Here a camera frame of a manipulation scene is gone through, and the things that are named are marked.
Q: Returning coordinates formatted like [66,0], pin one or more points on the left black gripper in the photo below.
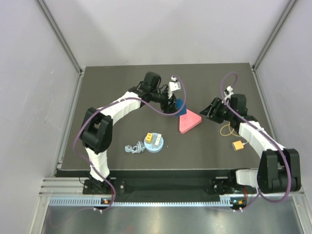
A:
[169,108]

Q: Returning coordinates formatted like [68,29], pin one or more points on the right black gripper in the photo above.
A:
[209,112]

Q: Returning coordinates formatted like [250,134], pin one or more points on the blue cube plug adapter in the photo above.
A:
[179,106]

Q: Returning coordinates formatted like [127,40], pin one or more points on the pink triangular power strip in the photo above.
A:
[188,121]

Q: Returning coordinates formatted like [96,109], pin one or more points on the white square charger plug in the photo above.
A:
[157,140]

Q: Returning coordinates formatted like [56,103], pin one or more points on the yellow plug adapter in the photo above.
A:
[149,138]

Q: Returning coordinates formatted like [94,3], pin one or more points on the light blue round socket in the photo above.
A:
[151,147]

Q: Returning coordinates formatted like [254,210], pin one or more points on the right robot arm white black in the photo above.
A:
[279,167]

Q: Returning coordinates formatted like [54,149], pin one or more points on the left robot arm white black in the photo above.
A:
[97,129]

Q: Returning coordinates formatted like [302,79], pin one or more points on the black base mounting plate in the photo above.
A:
[167,182]

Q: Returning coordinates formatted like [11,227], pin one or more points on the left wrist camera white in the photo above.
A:
[173,86]

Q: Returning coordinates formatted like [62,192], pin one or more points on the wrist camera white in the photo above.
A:
[173,86]
[227,93]

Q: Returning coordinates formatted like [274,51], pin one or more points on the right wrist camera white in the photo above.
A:
[227,93]

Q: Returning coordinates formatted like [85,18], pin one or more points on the yellow charger on cable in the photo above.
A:
[238,145]

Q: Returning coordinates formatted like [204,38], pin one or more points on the right aluminium frame post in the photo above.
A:
[274,33]

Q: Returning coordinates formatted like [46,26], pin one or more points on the aluminium frame post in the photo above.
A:
[274,33]
[59,35]

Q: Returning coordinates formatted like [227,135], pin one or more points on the grey slotted cable duct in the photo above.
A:
[67,201]

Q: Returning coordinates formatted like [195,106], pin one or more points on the left aluminium frame post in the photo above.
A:
[59,35]

